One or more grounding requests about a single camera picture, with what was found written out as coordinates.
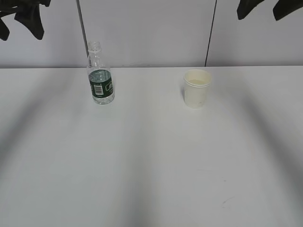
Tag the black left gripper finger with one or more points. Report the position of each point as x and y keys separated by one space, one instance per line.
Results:
x=29 y=16
x=4 y=31

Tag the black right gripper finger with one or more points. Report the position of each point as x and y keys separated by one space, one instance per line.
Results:
x=286 y=7
x=245 y=7

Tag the white paper cup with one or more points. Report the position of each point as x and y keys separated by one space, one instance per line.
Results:
x=196 y=87

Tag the clear green-label water bottle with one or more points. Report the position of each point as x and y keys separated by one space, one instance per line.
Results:
x=99 y=74

